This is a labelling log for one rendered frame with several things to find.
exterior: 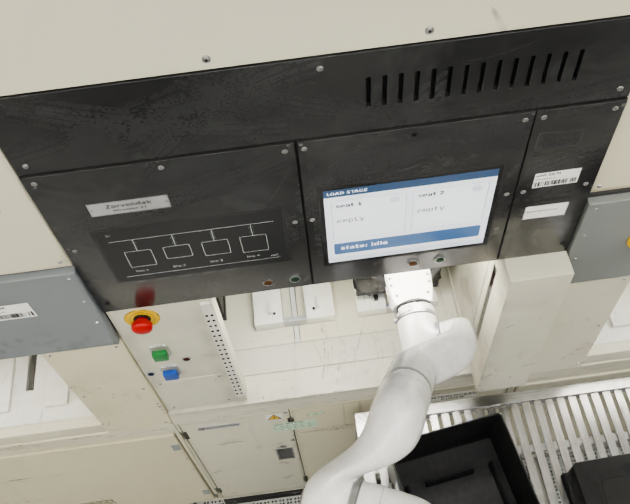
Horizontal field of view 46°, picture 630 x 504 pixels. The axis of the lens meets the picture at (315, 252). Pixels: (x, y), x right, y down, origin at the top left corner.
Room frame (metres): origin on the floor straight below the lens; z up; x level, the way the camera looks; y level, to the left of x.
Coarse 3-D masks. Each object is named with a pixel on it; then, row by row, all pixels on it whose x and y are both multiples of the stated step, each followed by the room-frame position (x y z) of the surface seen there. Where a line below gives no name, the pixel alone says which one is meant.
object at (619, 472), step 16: (576, 464) 0.47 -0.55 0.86; (592, 464) 0.47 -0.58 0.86; (608, 464) 0.46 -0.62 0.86; (624, 464) 0.46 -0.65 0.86; (576, 480) 0.44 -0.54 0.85; (592, 480) 0.43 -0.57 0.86; (608, 480) 0.43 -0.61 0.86; (624, 480) 0.42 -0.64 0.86; (576, 496) 0.41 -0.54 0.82; (592, 496) 0.40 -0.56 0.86; (608, 496) 0.39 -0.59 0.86; (624, 496) 0.39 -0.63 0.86
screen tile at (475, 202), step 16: (416, 192) 0.71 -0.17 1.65; (432, 192) 0.72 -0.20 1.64; (448, 192) 0.72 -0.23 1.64; (464, 192) 0.72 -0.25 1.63; (480, 192) 0.72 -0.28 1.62; (464, 208) 0.72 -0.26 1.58; (480, 208) 0.72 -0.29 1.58; (416, 224) 0.72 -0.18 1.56; (432, 224) 0.72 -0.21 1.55; (448, 224) 0.72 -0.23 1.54
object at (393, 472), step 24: (432, 432) 0.56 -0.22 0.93; (456, 432) 0.57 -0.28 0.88; (480, 432) 0.58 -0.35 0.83; (504, 432) 0.55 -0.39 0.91; (408, 456) 0.55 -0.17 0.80; (432, 456) 0.56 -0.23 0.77; (456, 456) 0.55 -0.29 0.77; (480, 456) 0.54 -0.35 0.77; (504, 456) 0.52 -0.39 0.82; (408, 480) 0.50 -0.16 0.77; (432, 480) 0.49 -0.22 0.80; (456, 480) 0.49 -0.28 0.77; (480, 480) 0.48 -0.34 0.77; (504, 480) 0.48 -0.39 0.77; (528, 480) 0.43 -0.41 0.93
